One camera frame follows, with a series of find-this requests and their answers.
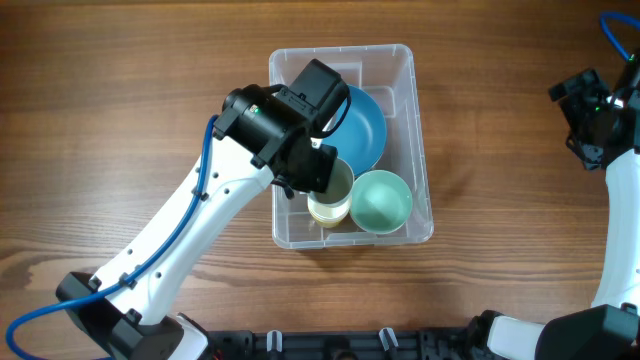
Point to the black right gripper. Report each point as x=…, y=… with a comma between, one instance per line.
x=573, y=97

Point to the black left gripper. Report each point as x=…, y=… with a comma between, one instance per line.
x=320, y=177

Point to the grey plastic cup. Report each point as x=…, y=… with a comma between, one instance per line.
x=339, y=185

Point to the cream plastic cup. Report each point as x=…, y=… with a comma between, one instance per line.
x=328, y=211

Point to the dark blue plate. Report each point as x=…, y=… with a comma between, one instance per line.
x=364, y=124
x=364, y=158

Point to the mint green bowl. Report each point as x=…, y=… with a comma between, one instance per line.
x=381, y=202

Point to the yellow plastic cup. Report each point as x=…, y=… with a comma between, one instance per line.
x=328, y=223

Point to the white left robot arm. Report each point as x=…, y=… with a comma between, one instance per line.
x=263, y=136

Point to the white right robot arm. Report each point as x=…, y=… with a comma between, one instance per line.
x=609, y=328

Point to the dark blue plate in bin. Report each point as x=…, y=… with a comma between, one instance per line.
x=364, y=124

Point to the clear plastic storage bin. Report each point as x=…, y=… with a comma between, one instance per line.
x=387, y=74

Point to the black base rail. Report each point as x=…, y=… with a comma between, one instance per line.
x=425, y=344

